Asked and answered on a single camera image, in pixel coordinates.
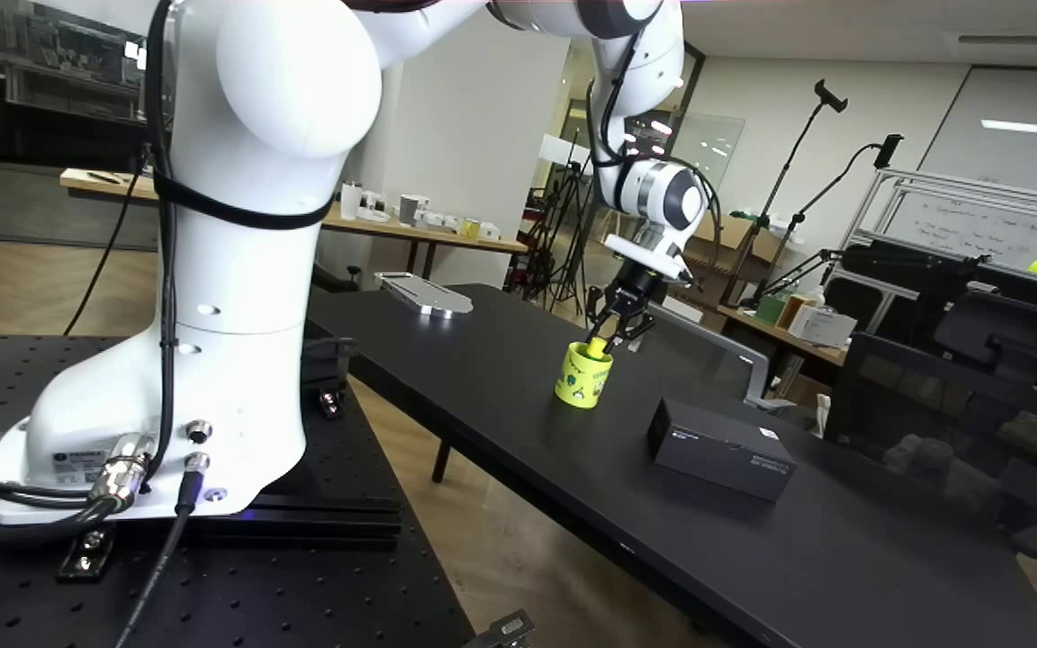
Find black perforated breadboard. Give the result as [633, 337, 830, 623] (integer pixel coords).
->
[0, 330, 476, 648]

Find black rectangular box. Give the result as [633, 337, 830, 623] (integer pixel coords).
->
[642, 395, 798, 506]

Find black camera tripod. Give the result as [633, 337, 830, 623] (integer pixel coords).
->
[525, 157, 605, 305]

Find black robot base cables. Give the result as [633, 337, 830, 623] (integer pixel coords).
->
[0, 0, 217, 648]

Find grey flat monitor panel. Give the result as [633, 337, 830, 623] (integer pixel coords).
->
[625, 293, 779, 408]

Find short black boom stand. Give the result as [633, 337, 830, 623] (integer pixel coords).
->
[765, 130, 907, 300]

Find brown cardboard box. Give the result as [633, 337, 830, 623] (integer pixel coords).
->
[680, 206, 789, 308]

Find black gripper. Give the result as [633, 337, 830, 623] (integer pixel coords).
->
[584, 262, 669, 356]

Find white mandoline slicer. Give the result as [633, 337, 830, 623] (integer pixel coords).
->
[372, 266, 479, 322]

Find tall black boom stand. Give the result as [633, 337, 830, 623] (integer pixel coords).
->
[725, 76, 852, 305]

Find yellow-green plastic cup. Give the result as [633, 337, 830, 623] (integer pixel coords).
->
[552, 337, 617, 414]

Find small metal clamp bracket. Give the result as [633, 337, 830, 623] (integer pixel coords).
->
[461, 606, 536, 648]
[54, 523, 114, 588]

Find cluttered wooden desk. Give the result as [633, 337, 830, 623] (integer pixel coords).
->
[710, 293, 852, 373]

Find long wooden table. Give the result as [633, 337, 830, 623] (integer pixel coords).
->
[54, 167, 534, 281]

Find white rolling whiteboard rack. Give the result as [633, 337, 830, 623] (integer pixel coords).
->
[839, 163, 1037, 278]

